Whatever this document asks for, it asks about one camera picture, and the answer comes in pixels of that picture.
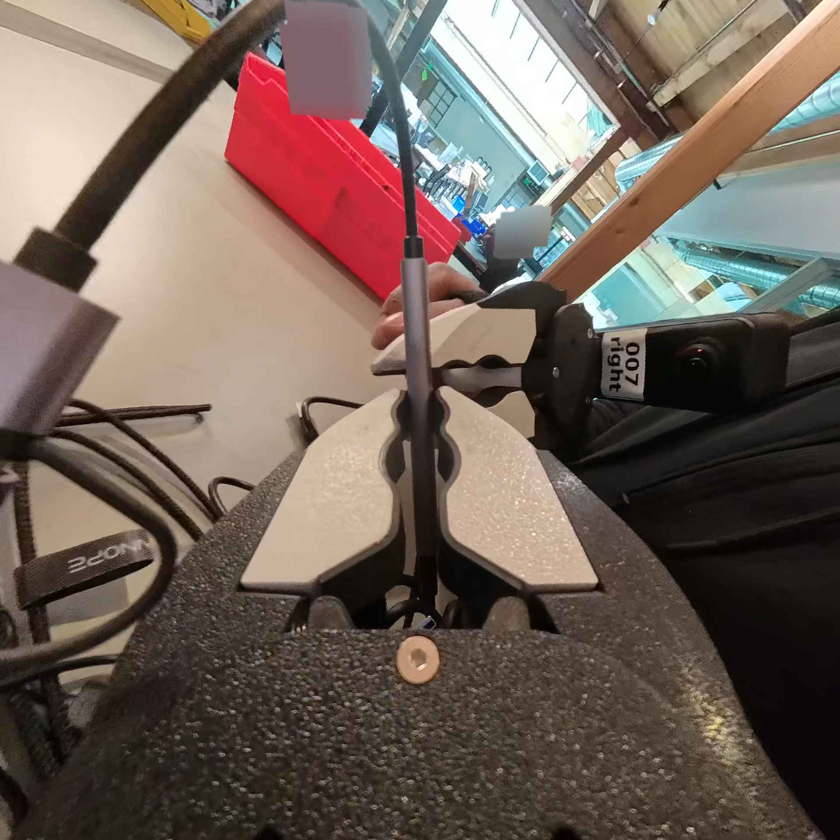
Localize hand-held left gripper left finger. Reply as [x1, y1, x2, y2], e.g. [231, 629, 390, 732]
[239, 387, 404, 595]

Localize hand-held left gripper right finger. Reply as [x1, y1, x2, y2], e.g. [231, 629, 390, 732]
[433, 386, 600, 595]

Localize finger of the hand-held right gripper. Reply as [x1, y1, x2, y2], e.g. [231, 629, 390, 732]
[436, 364, 539, 442]
[371, 303, 555, 376]

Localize grey usb hub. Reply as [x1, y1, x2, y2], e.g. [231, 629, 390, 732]
[400, 258, 439, 560]

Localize black braided usb-c cable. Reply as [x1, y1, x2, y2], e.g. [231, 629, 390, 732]
[0, 402, 224, 788]

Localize person's right hand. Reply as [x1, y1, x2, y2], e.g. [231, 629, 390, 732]
[371, 262, 483, 349]

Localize red plastic bin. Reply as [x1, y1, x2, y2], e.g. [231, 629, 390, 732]
[224, 52, 462, 301]

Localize black pole stand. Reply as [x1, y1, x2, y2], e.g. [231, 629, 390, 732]
[360, 0, 448, 139]

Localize wooden post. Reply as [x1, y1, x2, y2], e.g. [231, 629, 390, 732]
[538, 0, 840, 299]

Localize metal air duct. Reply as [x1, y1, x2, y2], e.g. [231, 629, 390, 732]
[617, 88, 840, 191]

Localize grey plug with black cable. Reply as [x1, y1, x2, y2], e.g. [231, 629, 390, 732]
[0, 0, 286, 437]

